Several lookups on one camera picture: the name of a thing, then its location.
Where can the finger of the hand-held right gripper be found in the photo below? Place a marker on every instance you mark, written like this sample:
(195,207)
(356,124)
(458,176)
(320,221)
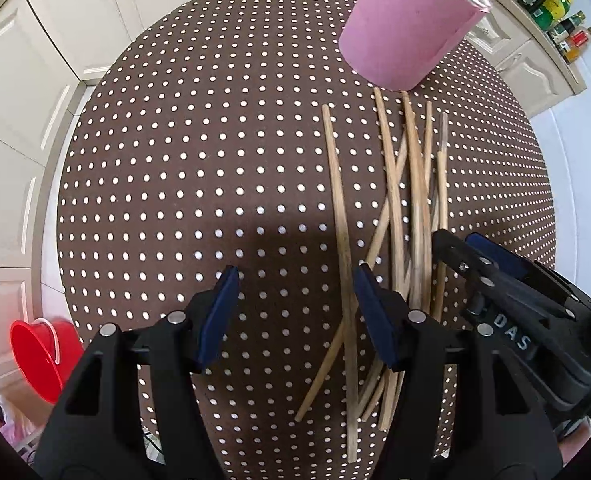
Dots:
(498,255)
(455,250)

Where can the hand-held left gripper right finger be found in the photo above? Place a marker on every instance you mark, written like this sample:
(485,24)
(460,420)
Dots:
(375,310)

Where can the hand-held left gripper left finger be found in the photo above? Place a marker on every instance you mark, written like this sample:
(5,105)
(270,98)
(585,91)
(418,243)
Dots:
(220,310)

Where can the bundle of wooden chopsticks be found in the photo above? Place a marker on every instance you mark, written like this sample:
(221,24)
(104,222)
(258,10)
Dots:
(419,250)

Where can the pink cup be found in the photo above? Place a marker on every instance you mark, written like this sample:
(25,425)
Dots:
(405,25)

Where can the brown polka dot tablecloth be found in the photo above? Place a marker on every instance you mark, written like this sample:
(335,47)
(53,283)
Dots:
(200,160)

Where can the red plastic bucket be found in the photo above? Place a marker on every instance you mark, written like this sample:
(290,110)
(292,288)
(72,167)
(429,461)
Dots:
(50,355)

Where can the cluster of condiment bottles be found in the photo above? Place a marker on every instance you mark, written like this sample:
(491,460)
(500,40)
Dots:
(555,7)

